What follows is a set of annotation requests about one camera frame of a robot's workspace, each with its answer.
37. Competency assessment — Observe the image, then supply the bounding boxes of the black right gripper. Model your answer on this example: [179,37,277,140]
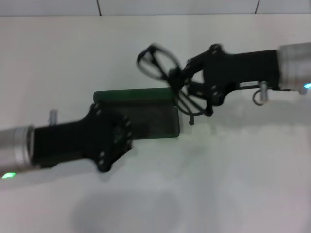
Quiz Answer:
[169,43,280,117]

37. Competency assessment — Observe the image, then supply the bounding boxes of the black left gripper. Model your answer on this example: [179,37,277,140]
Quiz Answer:
[33,102,134,173]

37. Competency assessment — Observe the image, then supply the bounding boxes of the green glasses case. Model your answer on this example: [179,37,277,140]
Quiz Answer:
[93,87,181,140]

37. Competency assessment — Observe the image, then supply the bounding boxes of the black glasses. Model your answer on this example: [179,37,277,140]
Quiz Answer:
[136,43,213,126]

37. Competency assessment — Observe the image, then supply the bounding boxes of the right gripper cable with plug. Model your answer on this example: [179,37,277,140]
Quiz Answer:
[252,81,268,107]

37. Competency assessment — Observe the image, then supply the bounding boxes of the gripper cable with plug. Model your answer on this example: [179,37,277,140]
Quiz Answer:
[48,109,58,126]
[252,81,268,107]

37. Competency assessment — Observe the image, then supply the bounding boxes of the left gripper cable with plug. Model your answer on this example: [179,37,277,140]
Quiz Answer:
[48,109,58,126]

